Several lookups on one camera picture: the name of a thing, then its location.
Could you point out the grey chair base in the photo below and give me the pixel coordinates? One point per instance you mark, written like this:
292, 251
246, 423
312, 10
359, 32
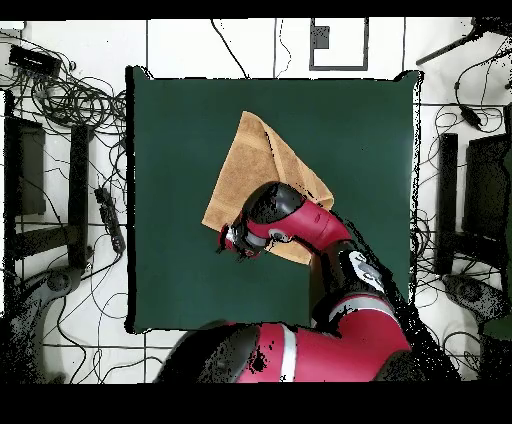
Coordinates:
468, 290
60, 280

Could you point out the black tripod leg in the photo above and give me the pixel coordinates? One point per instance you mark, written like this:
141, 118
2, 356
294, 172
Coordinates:
448, 50

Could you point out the dark green table cloth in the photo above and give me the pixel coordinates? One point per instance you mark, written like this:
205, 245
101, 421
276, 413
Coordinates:
180, 280

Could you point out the black electronics box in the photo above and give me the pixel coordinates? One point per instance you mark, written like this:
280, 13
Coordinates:
34, 60

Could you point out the black power adapter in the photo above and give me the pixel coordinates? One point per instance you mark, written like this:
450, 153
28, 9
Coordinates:
470, 116

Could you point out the black power strip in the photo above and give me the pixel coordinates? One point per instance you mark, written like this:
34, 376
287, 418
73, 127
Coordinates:
108, 216

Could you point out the green object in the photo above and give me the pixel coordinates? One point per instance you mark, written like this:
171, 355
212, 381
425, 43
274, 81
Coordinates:
500, 328

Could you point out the orange terry towel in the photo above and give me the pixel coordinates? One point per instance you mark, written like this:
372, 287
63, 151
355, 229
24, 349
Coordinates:
248, 168

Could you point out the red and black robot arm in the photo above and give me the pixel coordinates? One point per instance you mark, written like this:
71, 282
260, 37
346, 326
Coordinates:
320, 348

